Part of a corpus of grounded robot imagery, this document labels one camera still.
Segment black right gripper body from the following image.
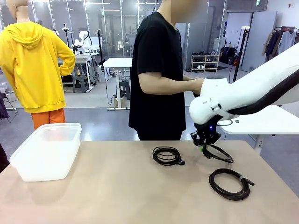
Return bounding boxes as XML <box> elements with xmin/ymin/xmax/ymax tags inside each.
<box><xmin>193</xmin><ymin>121</ymin><xmax>222</xmax><ymax>143</ymax></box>

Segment black power cord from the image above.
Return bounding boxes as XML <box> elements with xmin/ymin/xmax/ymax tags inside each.
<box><xmin>202</xmin><ymin>144</ymin><xmax>235</xmax><ymax>164</ymax></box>

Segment thick black cable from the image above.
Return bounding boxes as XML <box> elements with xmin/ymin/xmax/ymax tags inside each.
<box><xmin>208</xmin><ymin>168</ymin><xmax>255</xmax><ymax>202</ymax></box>

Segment person's right forearm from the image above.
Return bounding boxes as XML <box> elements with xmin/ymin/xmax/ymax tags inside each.
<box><xmin>139</xmin><ymin>71</ymin><xmax>190</xmax><ymax>96</ymax></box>

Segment person's right hand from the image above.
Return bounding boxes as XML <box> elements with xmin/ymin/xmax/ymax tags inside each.
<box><xmin>186</xmin><ymin>77</ymin><xmax>206</xmax><ymax>97</ymax></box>

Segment white side table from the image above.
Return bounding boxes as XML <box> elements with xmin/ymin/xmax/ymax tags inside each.
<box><xmin>216</xmin><ymin>105</ymin><xmax>299</xmax><ymax>155</ymax></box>

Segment wooden shoe rack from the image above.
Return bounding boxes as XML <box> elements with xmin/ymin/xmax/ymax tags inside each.
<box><xmin>191</xmin><ymin>54</ymin><xmax>221</xmax><ymax>73</ymax></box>

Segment person in black t-shirt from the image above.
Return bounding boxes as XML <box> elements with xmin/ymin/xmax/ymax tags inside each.
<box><xmin>128</xmin><ymin>0</ymin><xmax>187</xmax><ymax>141</ymax></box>

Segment black bags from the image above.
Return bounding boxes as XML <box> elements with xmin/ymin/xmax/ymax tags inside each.
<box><xmin>219</xmin><ymin>46</ymin><xmax>237</xmax><ymax>65</ymax></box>

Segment black pole with white top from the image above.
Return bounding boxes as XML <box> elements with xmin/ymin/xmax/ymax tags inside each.
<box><xmin>229</xmin><ymin>26</ymin><xmax>251</xmax><ymax>84</ymax></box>

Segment dark step stool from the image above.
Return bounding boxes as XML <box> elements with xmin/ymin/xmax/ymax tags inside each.
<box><xmin>119</xmin><ymin>79</ymin><xmax>131</xmax><ymax>101</ymax></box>

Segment grey partition panel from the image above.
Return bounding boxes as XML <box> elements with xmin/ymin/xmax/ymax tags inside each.
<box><xmin>241</xmin><ymin>10</ymin><xmax>278</xmax><ymax>73</ymax></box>

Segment white background desk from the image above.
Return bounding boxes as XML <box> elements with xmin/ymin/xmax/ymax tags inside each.
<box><xmin>102</xmin><ymin>57</ymin><xmax>133</xmax><ymax>111</ymax></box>

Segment clothes rack with garments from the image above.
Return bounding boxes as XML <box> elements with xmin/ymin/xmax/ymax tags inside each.
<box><xmin>261</xmin><ymin>26</ymin><xmax>299</xmax><ymax>63</ymax></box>

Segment grey step stool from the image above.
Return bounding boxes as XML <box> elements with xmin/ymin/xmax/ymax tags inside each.
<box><xmin>72</xmin><ymin>75</ymin><xmax>89</xmax><ymax>94</ymax></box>

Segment black tripod stand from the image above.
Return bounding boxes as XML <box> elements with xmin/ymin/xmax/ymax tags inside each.
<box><xmin>96</xmin><ymin>28</ymin><xmax>106</xmax><ymax>71</ymax></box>

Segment white background workbench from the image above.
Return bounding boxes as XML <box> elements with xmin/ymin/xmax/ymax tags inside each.
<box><xmin>57</xmin><ymin>53</ymin><xmax>99</xmax><ymax>92</ymax></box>

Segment orange pants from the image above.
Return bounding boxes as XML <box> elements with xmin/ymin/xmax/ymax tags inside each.
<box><xmin>31</xmin><ymin>107</ymin><xmax>67</xmax><ymax>131</ymax></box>

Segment translucent plastic storage container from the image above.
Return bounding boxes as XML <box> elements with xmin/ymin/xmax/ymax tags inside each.
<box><xmin>9</xmin><ymin>122</ymin><xmax>82</xmax><ymax>182</ymax></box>

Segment yellow hoodie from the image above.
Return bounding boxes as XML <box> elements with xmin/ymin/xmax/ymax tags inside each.
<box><xmin>0</xmin><ymin>22</ymin><xmax>76</xmax><ymax>114</ymax></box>

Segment metal folding chair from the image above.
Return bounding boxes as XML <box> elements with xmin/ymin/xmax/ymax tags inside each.
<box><xmin>0</xmin><ymin>91</ymin><xmax>19</xmax><ymax>123</ymax></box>

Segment dark rounded object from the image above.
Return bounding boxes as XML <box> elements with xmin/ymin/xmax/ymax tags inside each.
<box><xmin>0</xmin><ymin>141</ymin><xmax>11</xmax><ymax>174</ymax></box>

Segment beige mannequin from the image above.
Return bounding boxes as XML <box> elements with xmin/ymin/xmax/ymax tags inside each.
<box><xmin>6</xmin><ymin>0</ymin><xmax>30</xmax><ymax>24</ymax></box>

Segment thin black cable loop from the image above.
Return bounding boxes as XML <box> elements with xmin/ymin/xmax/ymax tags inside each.
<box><xmin>216</xmin><ymin>119</ymin><xmax>234</xmax><ymax>127</ymax></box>

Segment black arm cable sleeve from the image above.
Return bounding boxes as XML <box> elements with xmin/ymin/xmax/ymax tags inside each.
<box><xmin>228</xmin><ymin>69</ymin><xmax>299</xmax><ymax>115</ymax></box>

